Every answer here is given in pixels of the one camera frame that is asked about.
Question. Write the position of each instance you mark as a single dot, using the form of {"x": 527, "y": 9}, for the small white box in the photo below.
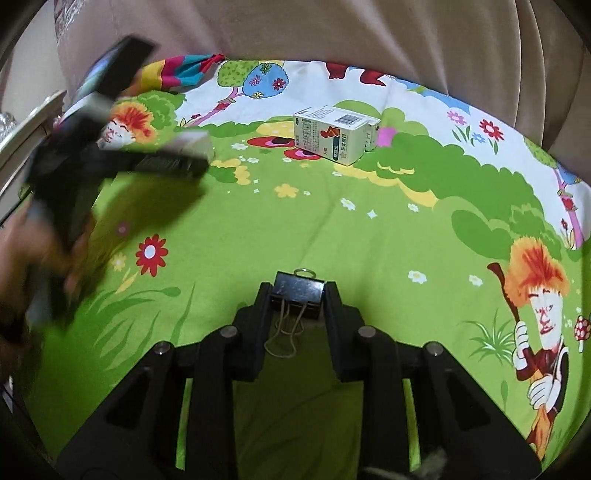
{"x": 373, "y": 134}

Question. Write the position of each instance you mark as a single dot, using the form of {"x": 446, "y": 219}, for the person's left hand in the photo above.
{"x": 14, "y": 277}

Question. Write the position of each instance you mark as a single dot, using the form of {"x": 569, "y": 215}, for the beige sofa backrest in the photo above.
{"x": 369, "y": 37}

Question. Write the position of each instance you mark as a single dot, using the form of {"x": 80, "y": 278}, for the green cartoon printed blanket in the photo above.
{"x": 323, "y": 221}

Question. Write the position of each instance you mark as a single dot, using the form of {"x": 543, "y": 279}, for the white medicine box orange figure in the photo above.
{"x": 330, "y": 138}

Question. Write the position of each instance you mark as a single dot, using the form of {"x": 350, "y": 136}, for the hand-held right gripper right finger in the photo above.
{"x": 339, "y": 327}

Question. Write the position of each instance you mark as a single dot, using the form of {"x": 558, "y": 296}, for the black binder clip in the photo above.
{"x": 298, "y": 290}

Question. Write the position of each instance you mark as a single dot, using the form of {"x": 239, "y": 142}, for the white side table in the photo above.
{"x": 23, "y": 134}

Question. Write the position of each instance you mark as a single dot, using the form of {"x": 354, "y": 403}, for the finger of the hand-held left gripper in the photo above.
{"x": 122, "y": 64}
{"x": 161, "y": 165}

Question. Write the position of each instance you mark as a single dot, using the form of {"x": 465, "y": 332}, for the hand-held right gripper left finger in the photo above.
{"x": 258, "y": 323}

